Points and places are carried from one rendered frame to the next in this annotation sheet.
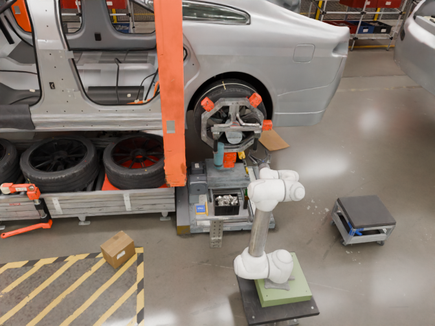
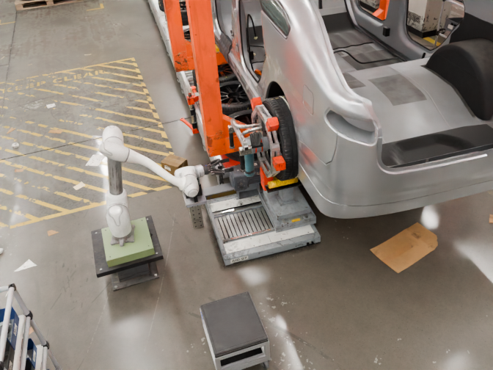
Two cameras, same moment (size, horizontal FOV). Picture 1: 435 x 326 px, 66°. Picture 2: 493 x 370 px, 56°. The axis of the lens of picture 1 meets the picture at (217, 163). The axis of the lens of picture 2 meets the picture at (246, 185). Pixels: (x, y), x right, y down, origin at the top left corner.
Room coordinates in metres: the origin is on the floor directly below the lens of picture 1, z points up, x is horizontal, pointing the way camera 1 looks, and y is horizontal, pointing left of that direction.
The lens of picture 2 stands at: (2.09, -3.17, 2.83)
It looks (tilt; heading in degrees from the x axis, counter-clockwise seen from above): 38 degrees down; 86
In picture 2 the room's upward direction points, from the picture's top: 4 degrees counter-clockwise
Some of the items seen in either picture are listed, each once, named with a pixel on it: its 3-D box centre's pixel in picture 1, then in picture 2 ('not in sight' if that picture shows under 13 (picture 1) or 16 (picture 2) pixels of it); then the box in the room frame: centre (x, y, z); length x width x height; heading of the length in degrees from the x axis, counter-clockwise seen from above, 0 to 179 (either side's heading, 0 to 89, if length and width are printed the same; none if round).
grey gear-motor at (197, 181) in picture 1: (197, 179); (253, 180); (2.41, 0.19, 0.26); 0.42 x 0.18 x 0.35; 9
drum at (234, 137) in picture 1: (233, 130); (256, 143); (2.42, -0.12, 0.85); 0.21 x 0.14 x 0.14; 9
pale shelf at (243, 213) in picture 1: (221, 210); (191, 189); (1.86, -0.05, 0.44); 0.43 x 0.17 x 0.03; 99
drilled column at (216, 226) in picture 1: (216, 228); (194, 206); (1.86, -0.02, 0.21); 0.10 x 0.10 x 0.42; 9
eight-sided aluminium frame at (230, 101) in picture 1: (232, 126); (265, 142); (2.50, -0.11, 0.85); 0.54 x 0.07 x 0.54; 99
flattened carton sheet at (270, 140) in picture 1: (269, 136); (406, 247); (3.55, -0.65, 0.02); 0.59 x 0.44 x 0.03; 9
